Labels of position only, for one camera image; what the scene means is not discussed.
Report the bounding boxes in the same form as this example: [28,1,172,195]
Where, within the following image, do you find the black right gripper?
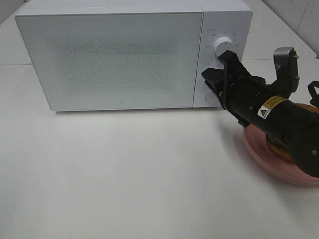
[201,50,272,127]

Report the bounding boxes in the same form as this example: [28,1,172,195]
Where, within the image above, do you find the white round door button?
[205,93,220,106]

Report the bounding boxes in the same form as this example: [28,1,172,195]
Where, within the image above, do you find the pink plate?
[243,124,319,188]

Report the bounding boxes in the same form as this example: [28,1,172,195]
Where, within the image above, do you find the burger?
[266,103,319,164]

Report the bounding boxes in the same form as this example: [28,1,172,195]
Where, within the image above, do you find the white microwave door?
[16,12,202,111]

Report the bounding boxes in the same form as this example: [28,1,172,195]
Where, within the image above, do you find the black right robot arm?
[201,47,319,177]

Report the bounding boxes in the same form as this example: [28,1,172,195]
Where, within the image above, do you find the white upper microwave knob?
[213,36,234,57]

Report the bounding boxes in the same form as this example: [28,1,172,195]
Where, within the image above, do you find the white microwave oven body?
[15,0,253,108]

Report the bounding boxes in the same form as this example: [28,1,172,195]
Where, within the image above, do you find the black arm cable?
[307,81,319,108]

